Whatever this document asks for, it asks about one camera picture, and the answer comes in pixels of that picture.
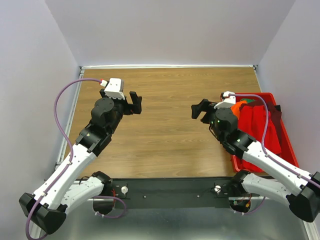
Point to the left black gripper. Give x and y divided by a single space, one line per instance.
136 108

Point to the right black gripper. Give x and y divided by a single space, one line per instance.
196 109

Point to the red t shirt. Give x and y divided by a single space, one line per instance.
252 121

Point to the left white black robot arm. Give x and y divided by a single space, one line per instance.
48 206

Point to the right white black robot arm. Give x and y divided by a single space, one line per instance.
295 188

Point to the orange t shirt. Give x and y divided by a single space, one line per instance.
236 108

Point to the green t shirt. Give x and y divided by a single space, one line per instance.
247 100

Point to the maroon t shirt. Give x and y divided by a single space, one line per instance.
274 135

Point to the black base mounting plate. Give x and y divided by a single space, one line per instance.
167 193

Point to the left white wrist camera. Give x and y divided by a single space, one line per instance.
114 89

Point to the aluminium frame rail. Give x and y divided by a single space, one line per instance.
63 147

